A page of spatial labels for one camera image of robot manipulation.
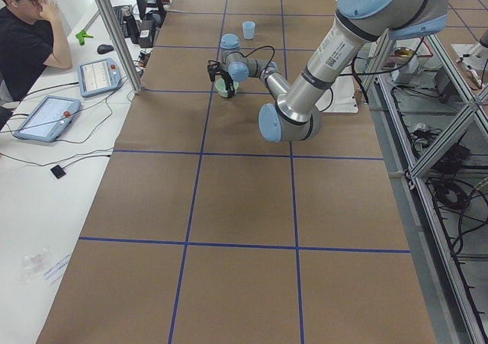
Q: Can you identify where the green plastic clamp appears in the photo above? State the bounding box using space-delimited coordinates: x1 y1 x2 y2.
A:
75 30 93 46

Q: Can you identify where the mint green bowl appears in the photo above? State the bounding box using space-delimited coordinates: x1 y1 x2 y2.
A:
215 78 239 98

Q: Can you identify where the far blue teach pendant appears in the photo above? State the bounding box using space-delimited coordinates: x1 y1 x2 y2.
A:
77 58 121 98

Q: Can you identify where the aluminium frame rack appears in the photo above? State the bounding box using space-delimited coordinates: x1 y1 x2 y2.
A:
368 28 487 343

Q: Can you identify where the black water bottle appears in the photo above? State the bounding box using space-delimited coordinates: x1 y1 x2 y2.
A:
124 14 140 45

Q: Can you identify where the small black square device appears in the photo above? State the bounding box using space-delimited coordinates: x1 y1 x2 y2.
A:
50 165 66 179

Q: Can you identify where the blue teach pendant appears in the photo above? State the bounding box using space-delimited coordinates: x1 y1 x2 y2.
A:
13 95 81 143
77 58 121 98

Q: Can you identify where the person in black shirt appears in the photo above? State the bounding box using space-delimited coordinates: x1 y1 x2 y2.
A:
1 0 72 104

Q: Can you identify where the black box with label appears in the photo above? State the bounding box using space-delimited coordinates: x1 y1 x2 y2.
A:
138 20 156 48

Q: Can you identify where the light blue plastic cup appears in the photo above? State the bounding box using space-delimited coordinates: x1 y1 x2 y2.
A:
242 21 255 40

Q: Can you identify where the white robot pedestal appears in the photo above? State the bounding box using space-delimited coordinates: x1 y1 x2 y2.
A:
316 77 358 114

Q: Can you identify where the black computer mouse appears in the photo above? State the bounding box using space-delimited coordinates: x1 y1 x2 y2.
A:
97 44 114 55

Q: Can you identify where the near blue teach pendant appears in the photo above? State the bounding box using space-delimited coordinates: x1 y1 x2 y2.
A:
13 95 81 143

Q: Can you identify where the clear plastic bag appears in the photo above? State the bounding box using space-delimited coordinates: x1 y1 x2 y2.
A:
19 248 51 284

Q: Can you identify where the aluminium frame post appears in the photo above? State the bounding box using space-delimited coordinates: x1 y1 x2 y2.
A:
95 0 142 95

